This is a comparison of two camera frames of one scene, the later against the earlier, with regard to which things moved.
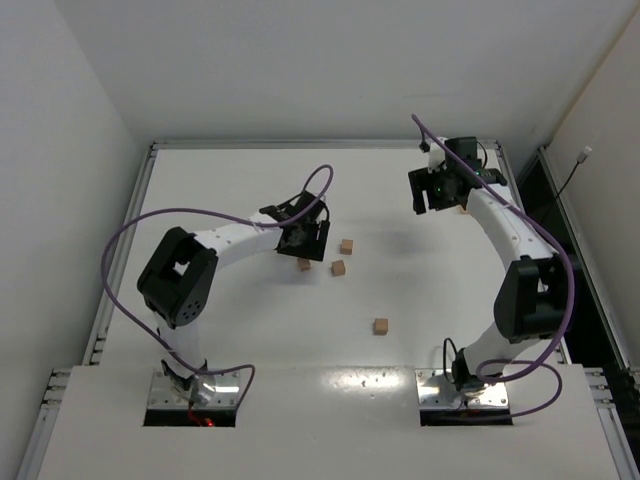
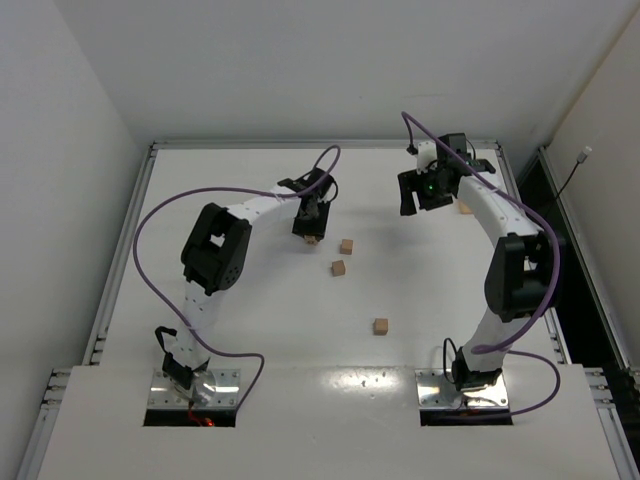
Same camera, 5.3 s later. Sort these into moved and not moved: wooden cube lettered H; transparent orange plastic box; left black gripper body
Moved: left black gripper body
Not moved: transparent orange plastic box; wooden cube lettered H
